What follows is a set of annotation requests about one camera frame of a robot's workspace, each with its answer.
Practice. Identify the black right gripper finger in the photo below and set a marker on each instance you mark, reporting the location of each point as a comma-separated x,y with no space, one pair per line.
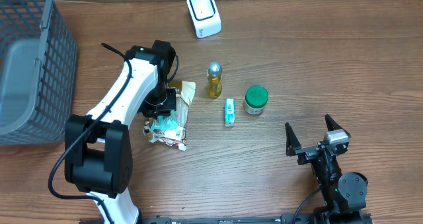
292,143
334,129

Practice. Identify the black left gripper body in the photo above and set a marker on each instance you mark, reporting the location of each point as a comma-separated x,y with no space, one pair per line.
162,108

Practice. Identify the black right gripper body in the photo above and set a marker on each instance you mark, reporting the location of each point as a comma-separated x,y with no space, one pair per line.
308,154

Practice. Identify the brown Pantree pouch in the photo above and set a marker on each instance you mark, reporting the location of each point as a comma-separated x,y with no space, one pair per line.
185,91

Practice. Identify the brown white wrapper packet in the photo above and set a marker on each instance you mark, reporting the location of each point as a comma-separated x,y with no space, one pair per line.
174,138

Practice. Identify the green lid white jar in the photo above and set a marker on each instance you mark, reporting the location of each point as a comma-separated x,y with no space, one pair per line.
256,99

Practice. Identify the clear bottle with silver cap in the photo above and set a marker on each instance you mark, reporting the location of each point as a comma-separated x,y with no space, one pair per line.
214,76

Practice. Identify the small green tissue packet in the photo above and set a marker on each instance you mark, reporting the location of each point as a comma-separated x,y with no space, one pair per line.
229,112

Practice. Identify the light green snack packet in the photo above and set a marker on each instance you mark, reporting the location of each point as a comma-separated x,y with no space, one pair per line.
165,123

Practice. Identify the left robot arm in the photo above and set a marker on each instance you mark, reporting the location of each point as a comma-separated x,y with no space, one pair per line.
98,154

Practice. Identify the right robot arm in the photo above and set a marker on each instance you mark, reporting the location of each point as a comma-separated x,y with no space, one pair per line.
344,194

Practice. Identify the grey plastic mesh basket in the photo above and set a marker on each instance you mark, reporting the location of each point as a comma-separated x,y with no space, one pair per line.
38,71

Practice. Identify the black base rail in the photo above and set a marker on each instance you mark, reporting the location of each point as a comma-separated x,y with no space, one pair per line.
231,220

